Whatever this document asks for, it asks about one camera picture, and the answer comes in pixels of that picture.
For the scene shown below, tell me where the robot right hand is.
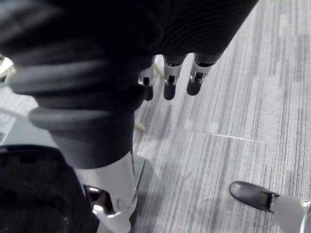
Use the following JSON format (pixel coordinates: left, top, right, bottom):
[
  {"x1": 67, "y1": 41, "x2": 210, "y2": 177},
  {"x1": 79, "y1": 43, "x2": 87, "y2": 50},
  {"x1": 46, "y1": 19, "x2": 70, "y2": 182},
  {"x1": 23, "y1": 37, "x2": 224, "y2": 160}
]
[{"x1": 0, "y1": 0, "x2": 259, "y2": 233}]

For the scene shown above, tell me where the dark round washer door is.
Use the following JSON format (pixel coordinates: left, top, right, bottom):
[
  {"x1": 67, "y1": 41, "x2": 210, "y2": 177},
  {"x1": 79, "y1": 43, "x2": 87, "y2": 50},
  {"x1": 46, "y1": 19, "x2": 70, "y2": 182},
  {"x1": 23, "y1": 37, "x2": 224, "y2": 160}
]
[{"x1": 0, "y1": 144, "x2": 100, "y2": 233}]

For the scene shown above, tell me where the blue white energy label sticker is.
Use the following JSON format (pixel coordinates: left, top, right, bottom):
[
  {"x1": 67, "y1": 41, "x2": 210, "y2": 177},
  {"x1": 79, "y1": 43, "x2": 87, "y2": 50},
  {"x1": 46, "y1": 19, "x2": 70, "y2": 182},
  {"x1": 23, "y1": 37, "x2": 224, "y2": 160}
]
[{"x1": 0, "y1": 114, "x2": 17, "y2": 144}]

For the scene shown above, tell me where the silver robot right leg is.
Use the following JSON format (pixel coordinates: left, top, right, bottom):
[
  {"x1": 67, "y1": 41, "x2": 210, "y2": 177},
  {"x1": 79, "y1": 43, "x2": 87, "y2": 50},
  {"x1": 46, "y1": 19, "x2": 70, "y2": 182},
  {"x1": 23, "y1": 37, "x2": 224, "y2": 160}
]
[{"x1": 229, "y1": 181, "x2": 311, "y2": 233}]

